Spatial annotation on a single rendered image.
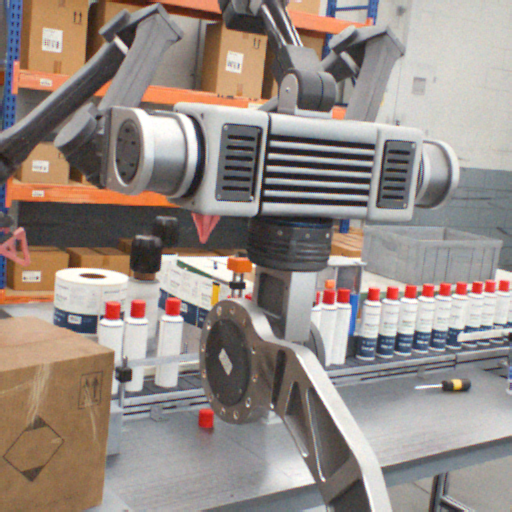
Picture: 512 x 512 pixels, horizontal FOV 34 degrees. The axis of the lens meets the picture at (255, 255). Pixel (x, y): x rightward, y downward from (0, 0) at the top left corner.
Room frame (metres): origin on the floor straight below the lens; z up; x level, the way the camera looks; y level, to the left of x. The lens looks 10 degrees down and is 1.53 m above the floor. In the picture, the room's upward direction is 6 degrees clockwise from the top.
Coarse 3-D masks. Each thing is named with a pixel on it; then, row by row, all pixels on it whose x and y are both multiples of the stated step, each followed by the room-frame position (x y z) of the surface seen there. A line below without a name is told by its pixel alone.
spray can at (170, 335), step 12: (168, 300) 1.84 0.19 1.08; (180, 300) 1.85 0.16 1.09; (168, 312) 1.84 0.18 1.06; (168, 324) 1.83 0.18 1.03; (180, 324) 1.84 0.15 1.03; (168, 336) 1.83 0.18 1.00; (180, 336) 1.84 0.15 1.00; (168, 348) 1.83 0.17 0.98; (180, 348) 1.85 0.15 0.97; (156, 372) 1.84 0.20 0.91; (168, 372) 1.83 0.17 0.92; (156, 384) 1.84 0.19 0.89; (168, 384) 1.83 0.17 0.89
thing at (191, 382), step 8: (432, 352) 2.41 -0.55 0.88; (448, 352) 2.43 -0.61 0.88; (352, 360) 2.23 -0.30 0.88; (376, 360) 2.26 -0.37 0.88; (384, 360) 2.27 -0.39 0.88; (392, 360) 2.28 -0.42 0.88; (400, 360) 2.29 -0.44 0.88; (328, 368) 2.13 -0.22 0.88; (336, 368) 2.14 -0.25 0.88; (344, 368) 2.15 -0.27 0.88; (184, 376) 1.93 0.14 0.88; (192, 376) 1.94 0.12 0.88; (144, 384) 1.84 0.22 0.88; (152, 384) 1.85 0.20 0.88; (176, 384) 1.87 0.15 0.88; (184, 384) 1.87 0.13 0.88; (192, 384) 1.88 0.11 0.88; (200, 384) 1.89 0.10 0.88; (144, 392) 1.79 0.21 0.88; (152, 392) 1.80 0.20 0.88; (160, 392) 1.80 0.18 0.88; (168, 392) 1.81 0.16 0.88
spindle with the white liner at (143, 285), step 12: (132, 240) 2.13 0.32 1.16; (144, 240) 2.09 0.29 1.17; (156, 240) 2.11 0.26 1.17; (132, 252) 2.10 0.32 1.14; (144, 252) 2.09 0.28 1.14; (156, 252) 2.10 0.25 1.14; (132, 264) 2.10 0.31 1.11; (144, 264) 2.09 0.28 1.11; (156, 264) 2.10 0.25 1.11; (132, 276) 2.13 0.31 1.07; (144, 276) 2.10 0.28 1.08; (132, 288) 2.09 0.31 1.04; (144, 288) 2.09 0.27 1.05; (156, 288) 2.11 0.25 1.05; (144, 300) 2.09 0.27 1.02; (156, 300) 2.11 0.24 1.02; (156, 312) 2.12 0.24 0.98
